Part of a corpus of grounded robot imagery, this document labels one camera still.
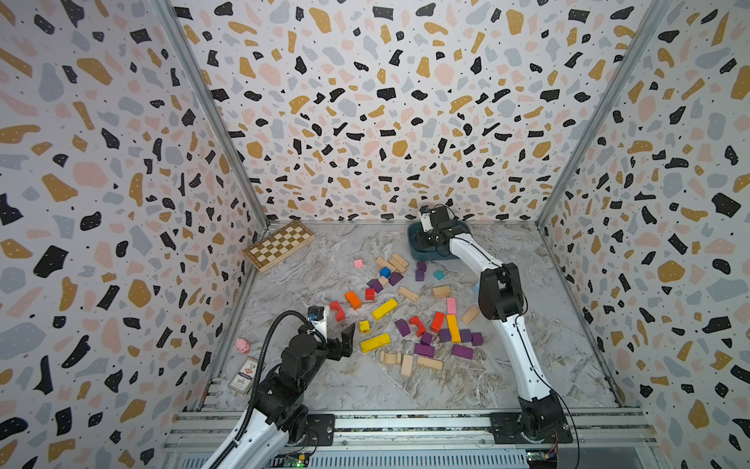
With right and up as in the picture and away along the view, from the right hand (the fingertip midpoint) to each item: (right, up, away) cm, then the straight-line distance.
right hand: (421, 235), depth 112 cm
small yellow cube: (-20, -29, -22) cm, 42 cm away
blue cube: (-14, -14, -7) cm, 21 cm away
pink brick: (+9, -24, -15) cm, 30 cm away
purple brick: (+11, -36, -24) cm, 45 cm away
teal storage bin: (-2, +2, +1) cm, 3 cm away
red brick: (+3, -28, -19) cm, 35 cm away
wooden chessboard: (-55, -5, -3) cm, 56 cm away
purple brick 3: (-8, -30, -20) cm, 37 cm away
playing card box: (-52, -41, -32) cm, 74 cm away
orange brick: (-24, -22, -14) cm, 36 cm away
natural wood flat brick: (0, -39, -26) cm, 47 cm away
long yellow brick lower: (-16, -34, -24) cm, 44 cm away
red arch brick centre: (-4, -28, -18) cm, 34 cm away
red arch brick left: (-28, -27, -18) cm, 43 cm away
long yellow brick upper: (-13, -25, -15) cm, 32 cm away
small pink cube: (-24, -11, -3) cm, 26 cm away
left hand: (-25, -26, -33) cm, 48 cm away
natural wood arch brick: (-11, -37, -27) cm, 48 cm away
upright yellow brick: (+8, -30, -20) cm, 37 cm away
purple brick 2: (-2, -36, -25) cm, 43 cm away
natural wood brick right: (+14, -27, -17) cm, 35 cm away
